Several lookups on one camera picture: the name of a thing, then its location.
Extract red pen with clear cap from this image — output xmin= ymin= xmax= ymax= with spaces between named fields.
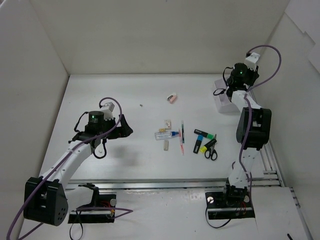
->
xmin=178 ymin=128 xmax=185 ymax=156

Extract green teal pen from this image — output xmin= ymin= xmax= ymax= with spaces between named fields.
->
xmin=181 ymin=120 xmax=185 ymax=144

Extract blue cap black highlighter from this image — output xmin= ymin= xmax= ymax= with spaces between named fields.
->
xmin=193 ymin=135 xmax=203 ymax=154

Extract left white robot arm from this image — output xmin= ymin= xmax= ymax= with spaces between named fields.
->
xmin=23 ymin=111 xmax=133 ymax=226

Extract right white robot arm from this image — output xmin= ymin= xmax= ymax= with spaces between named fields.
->
xmin=221 ymin=63 xmax=272 ymax=206

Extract white compartment organizer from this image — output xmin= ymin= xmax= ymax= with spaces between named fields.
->
xmin=211 ymin=78 xmax=240 ymax=114

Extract clear glue bottle blue cap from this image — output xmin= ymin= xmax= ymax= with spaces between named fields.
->
xmin=154 ymin=131 xmax=179 ymax=141

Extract beige eraser stick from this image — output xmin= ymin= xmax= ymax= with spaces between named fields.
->
xmin=163 ymin=140 xmax=169 ymax=151

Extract pink white eraser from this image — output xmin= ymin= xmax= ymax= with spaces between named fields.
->
xmin=166 ymin=92 xmax=178 ymax=104

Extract green cap black highlighter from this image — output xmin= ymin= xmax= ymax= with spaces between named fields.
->
xmin=194 ymin=129 xmax=215 ymax=140

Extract yellow cap black highlighter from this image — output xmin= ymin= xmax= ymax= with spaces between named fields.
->
xmin=199 ymin=138 xmax=217 ymax=153

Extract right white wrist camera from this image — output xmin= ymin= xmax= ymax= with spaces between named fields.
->
xmin=244 ymin=52 xmax=261 ymax=72

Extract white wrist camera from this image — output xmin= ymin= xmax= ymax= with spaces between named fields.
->
xmin=244 ymin=52 xmax=261 ymax=72
xmin=100 ymin=102 xmax=115 ymax=121

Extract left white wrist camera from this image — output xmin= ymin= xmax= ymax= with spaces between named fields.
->
xmin=100 ymin=102 xmax=115 ymax=121

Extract aluminium rail front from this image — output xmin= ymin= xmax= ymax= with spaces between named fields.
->
xmin=66 ymin=178 xmax=226 ymax=191

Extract aluminium rail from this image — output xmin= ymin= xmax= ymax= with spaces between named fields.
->
xmin=66 ymin=178 xmax=226 ymax=191
xmin=260 ymin=143 xmax=285 ymax=187

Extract aluminium rail right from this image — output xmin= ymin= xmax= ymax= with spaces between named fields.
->
xmin=260 ymin=143 xmax=285 ymax=187

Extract black handled scissors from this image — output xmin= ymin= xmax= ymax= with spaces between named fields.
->
xmin=204 ymin=134 xmax=218 ymax=161

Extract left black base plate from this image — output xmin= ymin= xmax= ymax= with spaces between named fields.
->
xmin=67 ymin=192 xmax=117 ymax=224

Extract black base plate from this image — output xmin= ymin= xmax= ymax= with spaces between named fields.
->
xmin=205 ymin=191 xmax=255 ymax=220
xmin=67 ymin=192 xmax=117 ymax=224

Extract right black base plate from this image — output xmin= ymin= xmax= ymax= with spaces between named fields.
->
xmin=205 ymin=191 xmax=255 ymax=220

